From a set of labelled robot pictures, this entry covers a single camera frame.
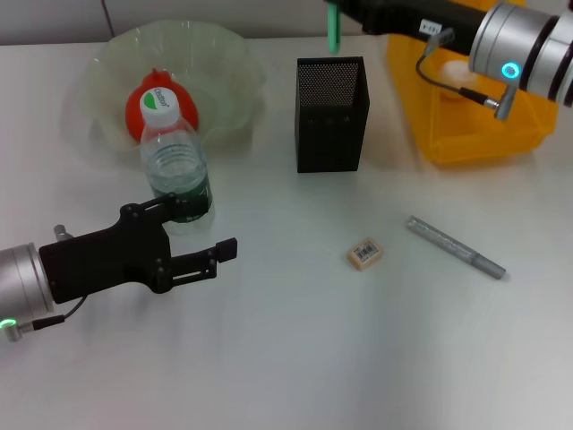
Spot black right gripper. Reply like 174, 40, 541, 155
339, 0, 487, 46

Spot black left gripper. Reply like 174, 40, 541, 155
38, 192, 238, 305

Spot green white-tipped swab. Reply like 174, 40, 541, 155
326, 0, 344, 56

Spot clear water bottle green label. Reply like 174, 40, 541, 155
139, 87, 215, 237

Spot white paper ball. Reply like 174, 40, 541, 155
440, 60, 481, 98

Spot orange knitted toy fruit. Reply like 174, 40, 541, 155
124, 67, 201, 142

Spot beige eraser with barcode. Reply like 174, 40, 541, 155
346, 236, 385, 271

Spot silver marker pen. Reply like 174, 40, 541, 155
406, 215, 508, 281

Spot black mesh pen holder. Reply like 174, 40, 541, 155
294, 56, 372, 174

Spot translucent green plastic fruit bowl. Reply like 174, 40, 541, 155
62, 20, 268, 162

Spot yellow plastic bin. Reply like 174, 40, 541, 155
385, 30, 564, 168

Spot right arm cable with connector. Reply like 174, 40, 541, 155
415, 27, 519, 120

